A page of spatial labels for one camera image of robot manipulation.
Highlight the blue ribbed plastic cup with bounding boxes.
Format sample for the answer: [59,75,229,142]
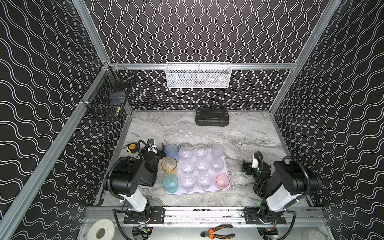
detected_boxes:
[164,144,180,163]

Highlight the yellow transparent cup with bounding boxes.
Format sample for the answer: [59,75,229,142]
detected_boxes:
[161,157,178,175]

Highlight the teal plastic cup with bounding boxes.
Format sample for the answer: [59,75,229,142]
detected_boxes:
[162,174,179,194]

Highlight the clear plastic cup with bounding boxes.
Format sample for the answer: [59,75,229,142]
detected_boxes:
[197,173,213,191]
[194,145,208,158]
[179,146,194,160]
[181,174,196,193]
[196,158,211,172]
[181,160,196,174]

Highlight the pink plastic cup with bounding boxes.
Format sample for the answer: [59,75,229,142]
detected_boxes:
[216,174,230,190]

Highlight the frosted plastic cup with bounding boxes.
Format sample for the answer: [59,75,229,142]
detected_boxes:
[211,144,225,158]
[211,158,225,173]

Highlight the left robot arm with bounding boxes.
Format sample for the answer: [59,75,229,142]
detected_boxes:
[103,139,163,220]

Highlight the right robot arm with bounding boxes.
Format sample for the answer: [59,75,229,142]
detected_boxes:
[242,152,322,221]

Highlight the lilac plastic tray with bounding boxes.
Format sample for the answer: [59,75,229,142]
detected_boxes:
[165,150,232,196]

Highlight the yellow black tape measure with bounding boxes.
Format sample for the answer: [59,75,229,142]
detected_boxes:
[126,143,139,154]

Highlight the black plastic case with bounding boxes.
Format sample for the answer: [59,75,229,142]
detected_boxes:
[195,108,230,127]

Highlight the white round lid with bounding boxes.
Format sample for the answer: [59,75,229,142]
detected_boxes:
[301,229,327,240]

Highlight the white tape roll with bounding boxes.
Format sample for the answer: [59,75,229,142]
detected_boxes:
[87,219,116,240]

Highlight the black wire basket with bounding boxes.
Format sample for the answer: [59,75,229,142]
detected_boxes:
[81,62,136,122]

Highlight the orange handled pliers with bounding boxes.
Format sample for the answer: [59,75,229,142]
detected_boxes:
[200,224,236,240]

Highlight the white wire basket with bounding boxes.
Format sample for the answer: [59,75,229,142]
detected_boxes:
[165,63,232,89]

